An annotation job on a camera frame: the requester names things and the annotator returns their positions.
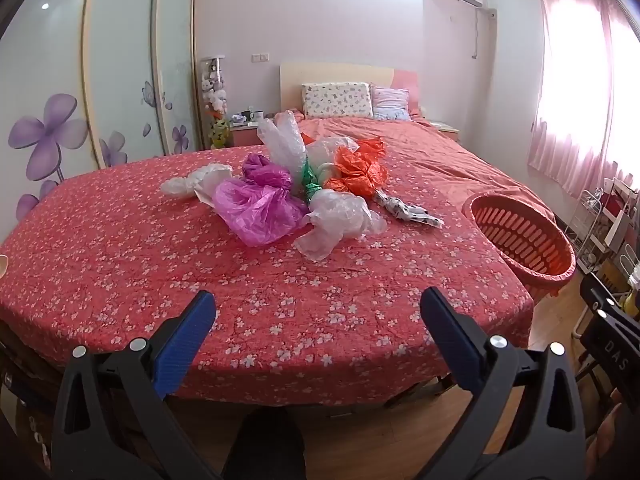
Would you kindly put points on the pink striped pillow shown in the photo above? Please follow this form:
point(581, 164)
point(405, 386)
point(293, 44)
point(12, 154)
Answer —
point(391, 104)

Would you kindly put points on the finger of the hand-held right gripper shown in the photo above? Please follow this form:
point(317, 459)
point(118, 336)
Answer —
point(607, 302)

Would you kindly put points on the orange plastic bag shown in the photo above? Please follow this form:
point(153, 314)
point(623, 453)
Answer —
point(357, 170)

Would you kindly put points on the beige nightstand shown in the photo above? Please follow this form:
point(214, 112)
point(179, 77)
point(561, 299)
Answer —
point(447, 130)

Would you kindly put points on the white floral pillow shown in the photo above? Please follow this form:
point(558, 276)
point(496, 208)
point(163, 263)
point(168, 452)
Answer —
point(337, 101)

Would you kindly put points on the white tubular rack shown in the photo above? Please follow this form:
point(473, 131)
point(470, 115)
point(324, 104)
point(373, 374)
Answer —
point(629, 265)

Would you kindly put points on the yellow bag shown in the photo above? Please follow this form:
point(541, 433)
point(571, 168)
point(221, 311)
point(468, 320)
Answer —
point(631, 304)

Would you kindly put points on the wardrobe with purple flowers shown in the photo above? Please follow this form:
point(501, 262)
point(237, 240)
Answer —
point(100, 85)

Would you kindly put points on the pink nightstand with mugs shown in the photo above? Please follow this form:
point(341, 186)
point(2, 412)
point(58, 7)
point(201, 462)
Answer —
point(246, 135)

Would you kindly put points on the purple plastic bag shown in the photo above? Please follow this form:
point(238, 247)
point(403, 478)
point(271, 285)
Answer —
point(265, 170)

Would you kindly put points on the brown cardboard box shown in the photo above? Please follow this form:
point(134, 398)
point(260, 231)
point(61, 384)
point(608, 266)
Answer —
point(605, 272)

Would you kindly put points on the clear plastic bag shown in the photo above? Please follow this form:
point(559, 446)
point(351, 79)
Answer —
point(325, 150)

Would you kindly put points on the large translucent white plastic bag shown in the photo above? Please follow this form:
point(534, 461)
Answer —
point(340, 215)

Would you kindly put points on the red plastic laundry basket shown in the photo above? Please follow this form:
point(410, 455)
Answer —
point(525, 240)

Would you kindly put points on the wall switch plate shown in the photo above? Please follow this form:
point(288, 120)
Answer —
point(260, 56)

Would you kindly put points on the person's right hand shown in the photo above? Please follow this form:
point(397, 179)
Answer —
point(617, 440)

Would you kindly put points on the pink plastic bag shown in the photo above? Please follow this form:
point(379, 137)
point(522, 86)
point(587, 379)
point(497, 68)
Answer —
point(255, 210)

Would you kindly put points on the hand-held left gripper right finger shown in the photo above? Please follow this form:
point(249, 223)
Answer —
point(450, 342)

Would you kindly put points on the white mug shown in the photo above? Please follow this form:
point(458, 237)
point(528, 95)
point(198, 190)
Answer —
point(256, 116)

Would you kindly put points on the pink curtain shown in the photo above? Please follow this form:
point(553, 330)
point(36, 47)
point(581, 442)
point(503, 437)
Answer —
point(585, 110)

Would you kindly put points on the wooden table frame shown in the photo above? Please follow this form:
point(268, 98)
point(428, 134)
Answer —
point(400, 396)

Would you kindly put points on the hanging plush toy organizer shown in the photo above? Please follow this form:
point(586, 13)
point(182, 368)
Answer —
point(215, 90)

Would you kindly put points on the green plastic bag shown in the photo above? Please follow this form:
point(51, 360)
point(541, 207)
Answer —
point(312, 180)

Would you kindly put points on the white knotted plastic bag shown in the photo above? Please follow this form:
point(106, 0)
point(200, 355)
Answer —
point(200, 180)

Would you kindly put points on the red plastic bag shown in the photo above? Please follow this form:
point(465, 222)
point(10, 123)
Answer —
point(307, 138)

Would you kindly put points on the bed with red duvet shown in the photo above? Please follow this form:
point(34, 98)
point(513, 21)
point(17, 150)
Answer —
point(450, 160)

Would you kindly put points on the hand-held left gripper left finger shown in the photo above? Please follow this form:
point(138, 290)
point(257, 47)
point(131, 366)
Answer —
point(184, 342)

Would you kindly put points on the paw print plastic bag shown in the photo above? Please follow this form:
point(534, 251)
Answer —
point(405, 210)

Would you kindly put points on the green yellow plush toy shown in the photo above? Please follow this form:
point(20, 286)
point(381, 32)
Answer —
point(220, 135)

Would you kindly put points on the air conditioner pipe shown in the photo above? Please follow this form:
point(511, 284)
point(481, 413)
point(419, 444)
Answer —
point(477, 30)

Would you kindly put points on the beige and pink headboard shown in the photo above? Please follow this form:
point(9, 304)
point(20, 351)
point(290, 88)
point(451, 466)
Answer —
point(325, 74)

